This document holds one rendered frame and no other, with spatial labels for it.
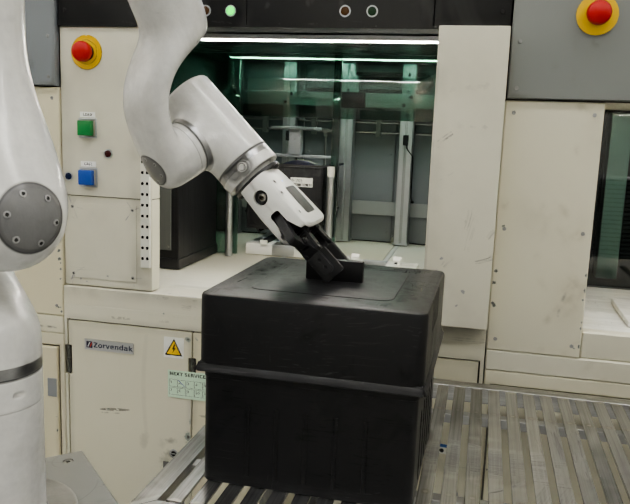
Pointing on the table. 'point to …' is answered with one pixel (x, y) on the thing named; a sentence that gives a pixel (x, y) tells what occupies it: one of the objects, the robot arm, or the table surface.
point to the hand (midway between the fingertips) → (330, 262)
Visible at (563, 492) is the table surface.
